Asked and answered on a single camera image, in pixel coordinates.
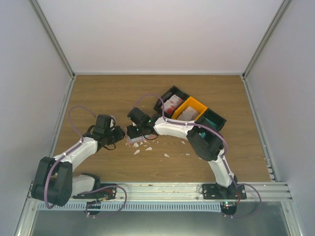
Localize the pink card holder wallet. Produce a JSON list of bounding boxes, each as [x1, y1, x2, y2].
[[126, 134, 158, 145]]

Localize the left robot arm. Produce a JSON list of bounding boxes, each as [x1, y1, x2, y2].
[[31, 115, 125, 209]]

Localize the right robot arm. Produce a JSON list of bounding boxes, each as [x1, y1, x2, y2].
[[127, 107, 237, 199]]

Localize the red white card stack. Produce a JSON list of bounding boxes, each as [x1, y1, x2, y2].
[[164, 94, 183, 116]]

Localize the black bin red cards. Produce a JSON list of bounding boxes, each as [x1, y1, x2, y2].
[[161, 86, 189, 119]]

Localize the black bin teal cards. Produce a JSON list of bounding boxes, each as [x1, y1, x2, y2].
[[196, 108, 226, 132]]

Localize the teal card stack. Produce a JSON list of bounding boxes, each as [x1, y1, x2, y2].
[[199, 118, 218, 139]]

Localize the white debris pile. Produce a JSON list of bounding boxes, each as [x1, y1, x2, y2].
[[132, 140, 153, 155]]

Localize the yellow bin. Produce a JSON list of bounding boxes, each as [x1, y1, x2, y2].
[[171, 96, 208, 121]]

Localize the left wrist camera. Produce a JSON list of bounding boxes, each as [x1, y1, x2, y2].
[[109, 116, 116, 129]]

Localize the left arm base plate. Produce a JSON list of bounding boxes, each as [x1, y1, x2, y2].
[[72, 183, 117, 201]]

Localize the grey cable duct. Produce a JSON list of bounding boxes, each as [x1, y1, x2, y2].
[[36, 202, 222, 211]]

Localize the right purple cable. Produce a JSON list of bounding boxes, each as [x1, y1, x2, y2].
[[131, 93, 262, 218]]

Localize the purple cable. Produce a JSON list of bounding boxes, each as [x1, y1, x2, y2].
[[45, 105, 127, 218], [131, 93, 262, 218]]

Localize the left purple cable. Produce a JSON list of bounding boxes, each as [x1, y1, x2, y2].
[[45, 105, 127, 218]]

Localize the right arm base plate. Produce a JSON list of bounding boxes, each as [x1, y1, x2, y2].
[[199, 183, 247, 200]]

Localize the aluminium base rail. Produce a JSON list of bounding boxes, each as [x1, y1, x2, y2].
[[70, 182, 293, 202]]

